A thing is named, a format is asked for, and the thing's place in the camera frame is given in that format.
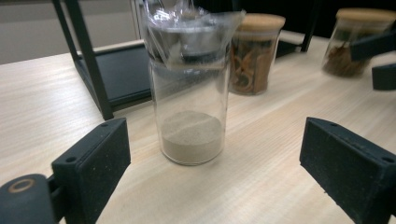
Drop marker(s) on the cork-lid jar of dark spices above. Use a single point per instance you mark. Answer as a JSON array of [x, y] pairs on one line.
[[342, 56]]

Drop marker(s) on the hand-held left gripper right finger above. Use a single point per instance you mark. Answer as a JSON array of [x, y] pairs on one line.
[[348, 161]]

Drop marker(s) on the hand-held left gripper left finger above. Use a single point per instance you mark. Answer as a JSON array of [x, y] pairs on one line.
[[93, 168]]

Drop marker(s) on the black curtain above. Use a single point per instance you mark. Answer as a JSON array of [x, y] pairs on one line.
[[292, 12]]

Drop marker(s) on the glass jar of beige powder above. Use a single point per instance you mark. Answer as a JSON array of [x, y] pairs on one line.
[[191, 140]]

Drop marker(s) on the black metal two-tier rack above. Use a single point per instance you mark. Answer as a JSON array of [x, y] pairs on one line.
[[124, 71]]

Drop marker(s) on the clear plastic wrap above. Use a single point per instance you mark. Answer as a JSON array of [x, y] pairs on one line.
[[168, 46]]

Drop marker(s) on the cork-lid jar of bark strips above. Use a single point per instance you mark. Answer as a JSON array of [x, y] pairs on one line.
[[252, 62]]

